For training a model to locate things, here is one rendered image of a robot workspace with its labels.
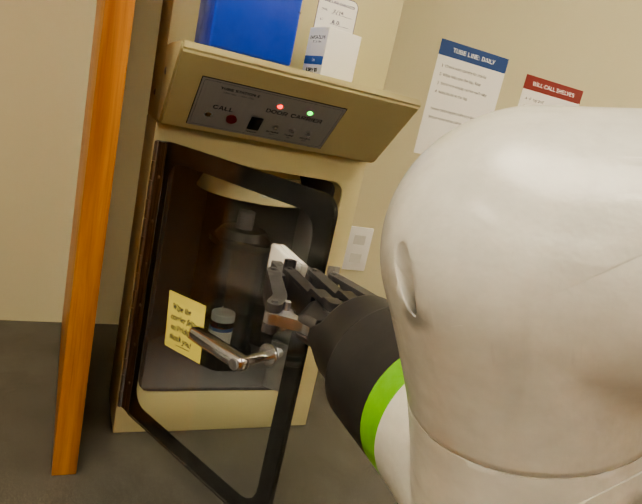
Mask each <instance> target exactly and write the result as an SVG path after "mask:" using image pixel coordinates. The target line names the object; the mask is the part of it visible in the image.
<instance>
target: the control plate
mask: <svg viewBox="0 0 642 504"><path fill-rule="evenodd" d="M277 104H283V105H284V108H283V109H281V110H278V109H277V108H276V105H277ZM310 110H312V111H314V115H312V116H307V115H306V112H307V111H310ZM207 111H210V112H212V114H213V115H212V116H211V117H206V116H205V115H204V113H205V112H207ZM346 111H347V109H345V108H341V107H337V106H333V105H328V104H324V103H320V102H315V101H311V100H307V99H302V98H298V97H294V96H289V95H285V94H281V93H277V92H272V91H268V90H264V89H259V88H255V87H251V86H246V85H242V84H238V83H233V82H229V81H225V80H220V79H216V78H212V77H208V76H202V79H201V81H200V84H199V87H198V90H197V93H196V96H195V98H194V101H193V104H192V107H191V110H190V112H189V115H188V118H187V121H186V123H188V124H193V125H198V126H204V127H209V128H214V129H219V130H224V131H229V132H235V133H240V134H245V135H250V136H255V137H261V138H266V139H271V140H276V141H281V142H287V143H292V144H297V145H302V146H307V147H312V148H318V149H320V148H321V147H322V146H323V144H324V143H325V141H326V140H327V138H328V137H329V135H330V134H331V133H332V131H333V130H334V128H335V127H336V125H337V124H338V122H339V121H340V119H341V118H342V117H343V115H344V114H345V112H346ZM229 115H234V116H236V118H237V121H236V123H233V124H229V123H227V122H226V117H227V116H229ZM252 117H257V118H262V119H264V120H263V122H262V124H261V125H260V127H259V129H258V131H256V130H251V129H246V128H247V126H248V124H249V122H250V120H251V118H252ZM276 124H277V125H278V126H279V128H278V129H277V130H274V129H273V128H272V126H273V125H276ZM290 128H294V129H296V130H295V132H294V133H293V134H291V133H290V132H289V129H290ZM307 131H310V132H311V133H312V134H311V135H310V137H307V136H306V135H305V133H306V132H307Z"/></svg>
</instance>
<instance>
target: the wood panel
mask: <svg viewBox="0 0 642 504"><path fill-rule="evenodd" d="M134 8H135V0H97V6H96V15H95V24H94V33H93V42H92V51H91V60H90V69H89V78H88V87H87V97H86V106H85V115H84V124H83V133H82V142H81V151H80V160H79V169H78V178H77V187H76V196H75V206H74V215H73V224H72V233H71V242H70V251H69V260H68V269H67V278H66V287H65V296H64V306H63V315H62V325H61V340H60V354H59V369H58V384H57V398H56V413H55V428H54V443H53V457H52V472H51V475H52V476H54V475H68V474H76V471H77V463H78V455H79V447H80V439H81V431H82V423H83V415H84V407H85V399H86V391H87V383H88V375H89V367H90V359H91V351H92V343H93V335H94V327H95V319H96V311H97V303H98V295H99V287H100V279H101V271H102V263H103V255H104V248H105V240H106V232H107V224H108V216H109V208H110V200H111V192H112V184H113V176H114V168H115V160H116V152H117V144H118V136H119V128H120V120H121V112H122V104H123V96H124V88H125V80H126V72H127V64H128V56H129V48H130V40H131V32H132V24H133V16H134Z"/></svg>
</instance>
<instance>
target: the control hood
mask: <svg viewBox="0 0 642 504"><path fill-rule="evenodd" d="M202 76H208V77H212V78H216V79H220V80H225V81H229V82H233V83H238V84H242V85H246V86H251V87H255V88H259V89H264V90H268V91H272V92H277V93H281V94H285V95H289V96H294V97H298V98H302V99H307V100H311V101H315V102H320V103H324V104H328V105H333V106H337V107H341V108H345V109H347V111H346V112H345V114H344V115H343V117H342V118H341V119H340V121H339V122H338V124H337V125H336V127H335V128H334V130H333V131H332V133H331V134H330V135H329V137H328V138H327V140H326V141H325V143H324V144H323V146H322V147H321V148H320V149H318V148H312V147H307V146H302V145H297V144H292V143H287V142H281V141H276V140H271V139H266V138H261V137H255V136H250V135H245V134H240V133H235V132H229V131H224V130H219V129H214V128H209V127H204V126H198V125H193V124H188V123H186V121H187V118H188V115H189V112H190V110H191V107H192V104H193V101H194V98H195V96H196V93H197V90H198V87H199V84H200V81H201V79H202ZM420 107H421V102H420V100H418V99H414V98H410V97H407V96H403V95H399V94H395V93H391V92H387V91H383V90H379V89H375V88H371V87H368V86H364V85H360V84H356V83H352V82H348V81H344V80H340V79H336V78H332V77H328V76H325V75H321V74H317V73H313V72H309V71H305V70H301V69H297V68H293V67H289V66H285V65H282V64H278V63H274V62H270V61H266V60H262V59H258V58H254V57H250V56H246V55H243V54H239V53H235V52H231V51H227V50H223V49H219V48H215V47H211V46H207V45H203V44H200V43H196V42H192V41H188V40H180V41H175V42H170V44H167V50H166V57H165V65H164V72H163V79H162V86H161V93H160V100H159V107H158V114H157V119H158V120H159V122H160V123H163V124H168V125H174V126H179V127H184V128H190V129H195V130H200V131H205V132H211V133H216V134H221V135H227V136H232V137H237V138H242V139H248V140H253V141H258V142H264V143H269V144H274V145H279V146H285V147H290V148H295V149H301V150H306V151H311V152H316V153H322V154H327V155H332V156H338V157H343V158H348V159H353V160H359V161H364V162H369V163H372V162H375V161H376V159H377V158H378V157H379V156H380V155H381V153H382V152H383V151H384V150H385V149H386V147H387V146H388V145H389V144H390V143H391V142H392V140H393V139H394V138H395V137H396V136H397V134H398V133H399V132H400V131H401V130H402V128H403V127H404V126H405V125H406V124H407V123H408V121H409V120H410V119H411V118H412V117H413V115H414V114H415V113H416V112H417V111H418V109H419V108H420Z"/></svg>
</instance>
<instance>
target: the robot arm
mask: <svg viewBox="0 0 642 504"><path fill-rule="evenodd" d="M380 266H381V275H382V281H383V285H384V289H385V293H386V297H387V299H385V298H383V297H380V296H377V295H375V294H374V293H372V292H370V291H368V290H367V289H365V288H363V287H361V286H360V285H358V284H356V283H354V282H353V281H351V280H349V279H347V278H345V277H344V276H342V275H340V274H338V273H337V272H328V276H326V275H325V274H324V273H322V272H321V271H320V270H319V269H316V268H310V267H309V266H308V265H307V264H305V263H304V262H303V261H302V260H301V259H300V258H299V257H297V256H296V255H295V254H294V253H293V252H292V251H291V250H290V249H289V248H287V247H286V246H285V245H284V244H279V245H278V244H275V243H273V244H271V249H270V254H269V259H268V264H267V271H266V276H265V281H264V286H263V291H262V295H263V301H264V306H265V313H264V318H263V323H262V328H261V331H262V332H263V333H266V334H269V335H272V334H276V333H277V331H278V330H281V331H285V330H286V329H289V330H293V331H295V335H296V337H297V338H298V339H299V340H300V341H301V342H303V343H305V344H307V345H308V346H310V347H311V350H312V353H313V356H314V360H315V363H316V365H317V368H318V370H319V372H320V373H321V375H322V376H323V377H324V379H325V392H326V396H327V400H328V402H329V404H330V407H331V408H332V410H333V411H334V413H335V414H336V415H337V417H338V418H339V419H340V421H341V422H342V424H343V425H344V426H345V428H346V429H347V430H348V432H349V433H350V435H351V436H352V437H353V439H354V440H355V441H356V443H357V444H358V446H359V447H360V448H361V450H362V451H363V452H364V454H365V455H366V457H367V458H368V459H369V461H370V462H371V463H372V465H373V466H374V468H375V469H376V470H377V472H378V473H379V474H380V476H381V477H382V479H383V480H384V481H385V483H386V484H387V486H388V487H389V489H390V490H391V492H392V494H393V495H394V497H395V499H396V500H397V502H398V504H642V108H611V107H586V106H561V105H525V106H516V107H510V108H505V109H501V110H496V111H493V112H490V113H487V114H484V115H481V116H478V117H476V118H473V119H471V120H469V121H467V122H465V123H463V124H461V125H459V126H457V127H455V128H454V129H452V130H450V131H449V132H447V133H446V134H444V135H443V136H442V137H440V138H439V139H438V140H436V141H435V142H434V143H433V144H431V145H430V146H429V147H428V148H427V149H426V150H425V151H424V152H423V153H422V154H421V155H420V156H419V157H418V158H417V159H416V160H415V162H414V163H413V164H412V165H411V167H410V168H409V169H408V171H407V172H406V173H405V175H404V176H403V178H402V180H401V181H400V183H399V185H398V186H397V188H396V190H395V192H394V194H393V197H392V199H391V201H390V204H389V207H388V209H387V212H386V215H385V219H384V223H383V229H382V234H381V243H380ZM338 284H339V285H340V287H338ZM290 307H292V308H293V309H294V310H295V311H296V312H297V314H298V315H299V316H298V315H296V314H294V311H293V310H292V309H290Z"/></svg>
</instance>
